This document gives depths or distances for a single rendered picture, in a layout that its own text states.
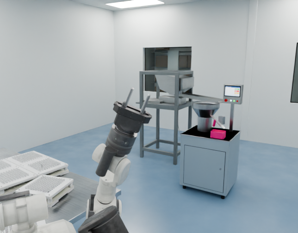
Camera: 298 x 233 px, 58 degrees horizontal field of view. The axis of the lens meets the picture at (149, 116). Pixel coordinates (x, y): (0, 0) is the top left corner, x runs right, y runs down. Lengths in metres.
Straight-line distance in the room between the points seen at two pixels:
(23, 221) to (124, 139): 0.34
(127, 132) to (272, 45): 5.14
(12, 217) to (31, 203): 0.05
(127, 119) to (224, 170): 2.66
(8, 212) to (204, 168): 2.94
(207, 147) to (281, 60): 2.94
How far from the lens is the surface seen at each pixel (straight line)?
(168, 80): 4.33
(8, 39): 5.38
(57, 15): 6.10
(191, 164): 3.53
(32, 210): 0.74
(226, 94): 3.58
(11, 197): 0.76
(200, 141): 3.39
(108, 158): 0.85
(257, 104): 5.92
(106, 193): 1.02
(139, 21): 6.95
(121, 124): 0.84
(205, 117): 3.56
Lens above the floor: 1.70
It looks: 12 degrees down
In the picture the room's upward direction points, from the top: straight up
